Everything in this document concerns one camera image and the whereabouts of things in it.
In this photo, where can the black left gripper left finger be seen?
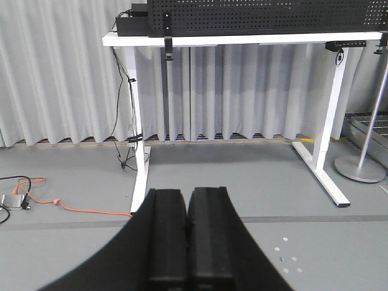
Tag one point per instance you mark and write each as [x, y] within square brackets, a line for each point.
[148, 253]

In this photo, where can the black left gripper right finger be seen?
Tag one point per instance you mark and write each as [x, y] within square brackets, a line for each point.
[222, 254]

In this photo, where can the white standing desk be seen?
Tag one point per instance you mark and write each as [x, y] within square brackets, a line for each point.
[315, 160]

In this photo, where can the grey power adapter box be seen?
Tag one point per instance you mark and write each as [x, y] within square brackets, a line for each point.
[12, 202]

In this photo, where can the silver round base stand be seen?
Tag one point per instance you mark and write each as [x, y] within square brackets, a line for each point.
[363, 169]

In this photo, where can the metal grid platform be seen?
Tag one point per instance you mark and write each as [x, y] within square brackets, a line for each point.
[355, 128]

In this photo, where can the white pleated curtain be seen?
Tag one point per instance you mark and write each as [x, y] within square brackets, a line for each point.
[58, 81]

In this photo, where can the black shallow tray box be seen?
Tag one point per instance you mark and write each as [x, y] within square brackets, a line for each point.
[132, 26]

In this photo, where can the black desk control box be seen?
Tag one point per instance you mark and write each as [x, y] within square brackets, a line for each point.
[336, 46]

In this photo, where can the black perforated pegboard panel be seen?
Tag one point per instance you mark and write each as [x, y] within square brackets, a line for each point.
[251, 17]

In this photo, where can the small black box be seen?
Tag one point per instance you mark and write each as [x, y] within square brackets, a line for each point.
[139, 10]

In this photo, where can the black pegboard clamp bracket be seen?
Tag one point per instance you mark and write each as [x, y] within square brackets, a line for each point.
[168, 44]

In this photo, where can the right black clamp bracket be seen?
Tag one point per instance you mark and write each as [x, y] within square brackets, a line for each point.
[382, 44]

